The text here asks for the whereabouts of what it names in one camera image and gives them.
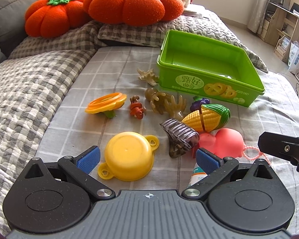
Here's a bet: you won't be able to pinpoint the grey upholstered headboard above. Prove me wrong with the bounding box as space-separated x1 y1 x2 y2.
0 0 48 72

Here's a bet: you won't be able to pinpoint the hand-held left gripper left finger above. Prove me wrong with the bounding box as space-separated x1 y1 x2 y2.
16 146 116 201

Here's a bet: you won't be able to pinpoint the small orange pumpkin cushion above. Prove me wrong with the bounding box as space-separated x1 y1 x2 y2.
24 0 95 38

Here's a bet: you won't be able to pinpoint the purple toy grapes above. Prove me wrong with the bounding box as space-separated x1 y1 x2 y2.
190 96 211 112

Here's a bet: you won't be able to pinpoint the beige starfish toy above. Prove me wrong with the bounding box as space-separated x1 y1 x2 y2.
137 68 160 85

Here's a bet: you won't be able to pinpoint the grey grid bed sheet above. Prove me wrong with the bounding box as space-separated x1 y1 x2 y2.
37 46 299 234

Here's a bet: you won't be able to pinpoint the yellow toy corn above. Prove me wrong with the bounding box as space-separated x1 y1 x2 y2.
181 104 231 133

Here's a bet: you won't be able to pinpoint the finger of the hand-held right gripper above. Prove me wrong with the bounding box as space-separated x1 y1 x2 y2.
258 131 299 175

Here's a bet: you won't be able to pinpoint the wooden shelf desk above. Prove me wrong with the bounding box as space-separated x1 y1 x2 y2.
258 0 299 63

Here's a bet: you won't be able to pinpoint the brown hair claw clip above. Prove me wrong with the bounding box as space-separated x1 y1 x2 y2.
160 119 200 159

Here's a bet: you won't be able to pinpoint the beige curtain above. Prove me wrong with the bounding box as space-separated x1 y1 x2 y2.
248 0 287 34

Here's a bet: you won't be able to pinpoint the small white bottle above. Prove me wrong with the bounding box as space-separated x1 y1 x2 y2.
187 163 210 188

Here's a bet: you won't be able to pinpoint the brown octopus toy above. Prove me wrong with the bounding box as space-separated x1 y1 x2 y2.
145 87 187 121

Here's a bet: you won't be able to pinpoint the grey checked blanket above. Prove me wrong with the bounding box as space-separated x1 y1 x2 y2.
0 48 98 231

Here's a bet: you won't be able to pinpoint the orange clownfish toy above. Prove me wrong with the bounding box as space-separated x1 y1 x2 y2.
129 95 147 120

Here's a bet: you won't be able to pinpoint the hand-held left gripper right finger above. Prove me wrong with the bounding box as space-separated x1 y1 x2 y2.
181 147 284 201

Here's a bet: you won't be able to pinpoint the large orange pumpkin cushion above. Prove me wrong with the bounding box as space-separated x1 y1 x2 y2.
83 0 184 26

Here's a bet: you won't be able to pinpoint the yellow toy pot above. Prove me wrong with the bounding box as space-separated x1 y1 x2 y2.
98 132 160 181

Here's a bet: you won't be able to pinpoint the green plastic box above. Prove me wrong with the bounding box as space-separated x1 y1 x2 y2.
156 29 265 107

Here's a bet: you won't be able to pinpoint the grey checked pillow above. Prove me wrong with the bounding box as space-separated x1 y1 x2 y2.
97 9 269 73
9 20 107 60

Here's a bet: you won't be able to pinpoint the pink bead chain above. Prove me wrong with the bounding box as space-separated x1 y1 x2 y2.
243 146 271 166

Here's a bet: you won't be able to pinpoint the pink pig toy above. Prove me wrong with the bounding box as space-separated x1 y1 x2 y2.
191 128 245 160

